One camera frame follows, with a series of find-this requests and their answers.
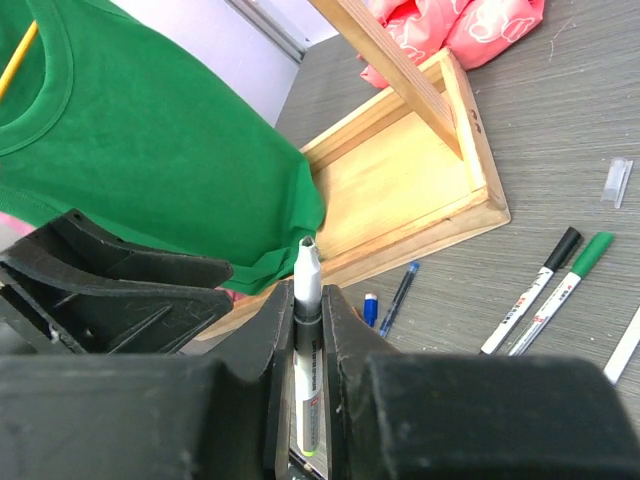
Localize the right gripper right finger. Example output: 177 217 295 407
322 285 639 479

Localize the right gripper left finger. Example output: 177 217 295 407
1 281 294 479

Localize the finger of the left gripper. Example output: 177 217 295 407
1 241 232 355
44 210 233 289

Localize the white pen green tip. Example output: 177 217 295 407
294 236 323 457

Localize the white pen black tip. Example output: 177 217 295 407
480 267 555 355

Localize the long white green pen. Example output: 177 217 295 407
506 272 582 356

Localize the dark green pen cap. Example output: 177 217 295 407
571 232 614 279

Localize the black pen cap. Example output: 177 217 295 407
543 226 583 272

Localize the blue pen cap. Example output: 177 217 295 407
362 293 378 328

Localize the blue pen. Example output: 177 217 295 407
379 262 420 338

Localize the short white pen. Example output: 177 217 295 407
603 308 640 385

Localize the clear pen cap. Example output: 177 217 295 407
601 157 634 209

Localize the pink shirt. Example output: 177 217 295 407
0 212 35 237

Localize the green tank top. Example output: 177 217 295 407
1 1 325 295

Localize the yellow plastic hanger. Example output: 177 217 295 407
0 21 39 99

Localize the wooden clothes rack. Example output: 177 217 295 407
194 0 512 342

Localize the red patterned cloth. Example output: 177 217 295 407
367 0 545 70

